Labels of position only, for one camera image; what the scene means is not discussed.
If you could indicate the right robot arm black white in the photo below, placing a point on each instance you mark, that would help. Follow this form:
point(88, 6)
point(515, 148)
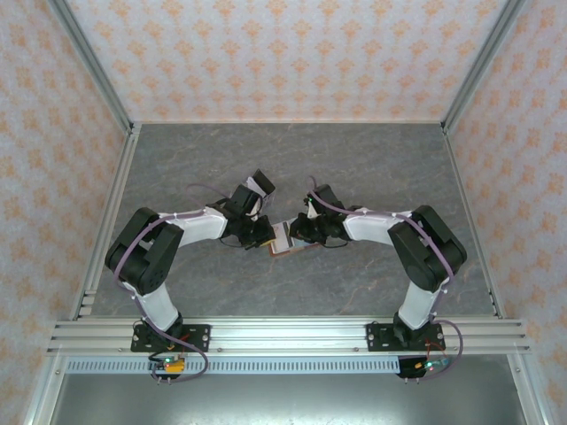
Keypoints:
point(425, 252)

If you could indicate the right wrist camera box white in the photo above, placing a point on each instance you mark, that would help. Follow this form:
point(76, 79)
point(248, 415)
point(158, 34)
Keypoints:
point(313, 212)

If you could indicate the aluminium frame post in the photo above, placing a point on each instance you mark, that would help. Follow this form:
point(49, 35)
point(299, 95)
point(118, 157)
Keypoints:
point(480, 66)
point(88, 62)

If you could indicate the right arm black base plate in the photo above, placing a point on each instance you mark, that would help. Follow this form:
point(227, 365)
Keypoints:
point(376, 336)

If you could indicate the aluminium frame leg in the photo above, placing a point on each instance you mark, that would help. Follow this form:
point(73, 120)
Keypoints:
point(46, 389)
point(527, 391)

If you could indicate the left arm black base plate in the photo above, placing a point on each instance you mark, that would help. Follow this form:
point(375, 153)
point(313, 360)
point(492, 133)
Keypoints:
point(197, 336)

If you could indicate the aluminium side rail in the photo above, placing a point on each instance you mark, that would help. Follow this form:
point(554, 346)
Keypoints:
point(460, 190)
point(111, 212)

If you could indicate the aluminium mounting rail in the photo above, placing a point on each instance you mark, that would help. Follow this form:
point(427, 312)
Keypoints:
point(288, 336)

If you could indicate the brown leather card holder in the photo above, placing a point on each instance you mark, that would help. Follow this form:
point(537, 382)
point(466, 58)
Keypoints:
point(283, 251)

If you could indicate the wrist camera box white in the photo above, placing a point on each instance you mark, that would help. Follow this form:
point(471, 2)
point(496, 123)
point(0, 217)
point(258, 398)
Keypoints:
point(313, 212)
point(255, 210)

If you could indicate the grey metal panel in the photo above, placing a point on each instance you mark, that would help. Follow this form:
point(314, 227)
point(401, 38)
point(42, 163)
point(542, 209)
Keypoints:
point(288, 403)

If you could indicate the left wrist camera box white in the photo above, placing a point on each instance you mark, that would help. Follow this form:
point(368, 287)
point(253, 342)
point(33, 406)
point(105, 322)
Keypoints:
point(255, 210)

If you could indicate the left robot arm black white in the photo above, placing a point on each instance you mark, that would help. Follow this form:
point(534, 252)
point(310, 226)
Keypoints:
point(142, 261)

